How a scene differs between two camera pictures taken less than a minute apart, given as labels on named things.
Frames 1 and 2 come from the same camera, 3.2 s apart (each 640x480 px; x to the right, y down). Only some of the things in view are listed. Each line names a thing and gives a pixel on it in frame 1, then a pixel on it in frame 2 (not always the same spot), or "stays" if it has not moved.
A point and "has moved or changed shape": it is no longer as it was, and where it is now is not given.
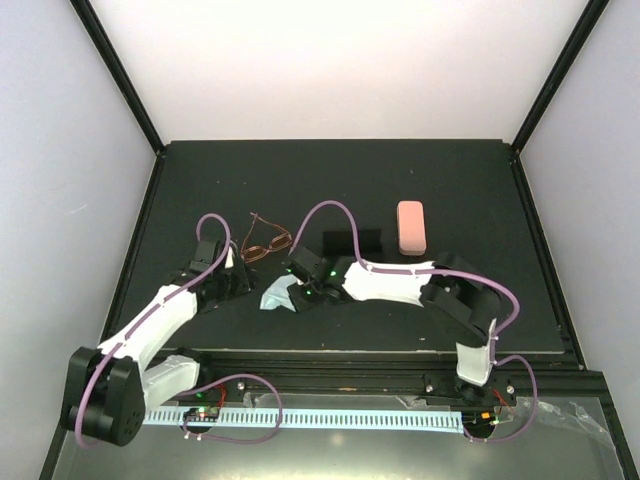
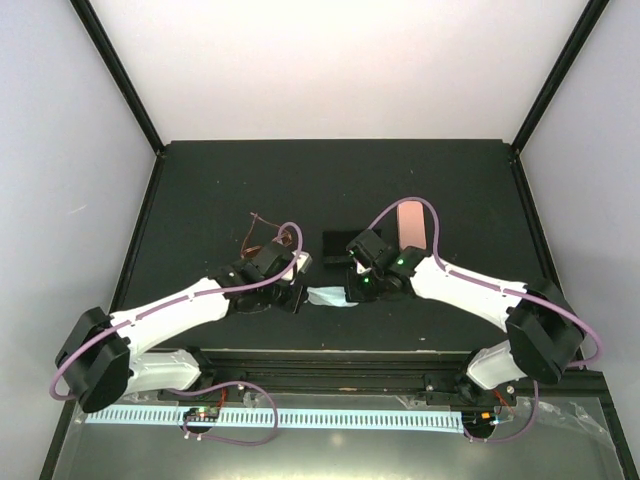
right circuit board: [479, 419] stays
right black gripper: [300, 302] -> [354, 294]
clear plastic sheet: [193, 435] stays
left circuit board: [201, 414] stays
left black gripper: [243, 284] -> [298, 296]
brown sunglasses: [256, 252] stays
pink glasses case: [411, 228] stays
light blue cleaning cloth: [277, 295] has moved or changed shape
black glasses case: [341, 243] stays
